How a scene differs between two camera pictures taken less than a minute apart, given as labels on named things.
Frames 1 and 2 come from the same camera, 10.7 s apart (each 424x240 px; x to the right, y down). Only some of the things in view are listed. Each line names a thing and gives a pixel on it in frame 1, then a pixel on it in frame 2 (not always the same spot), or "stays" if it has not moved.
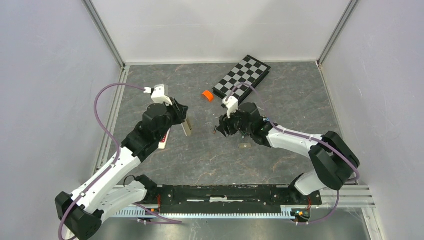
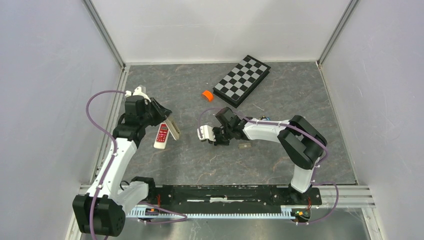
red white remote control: x=162 y=144 stays
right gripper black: x=224 y=122 → x=218 y=142
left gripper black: x=179 y=110 → x=164 y=112
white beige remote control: x=187 y=127 → x=173 y=128
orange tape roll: x=208 y=94 stays
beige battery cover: x=245 y=145 stays
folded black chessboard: x=249 y=70 stays
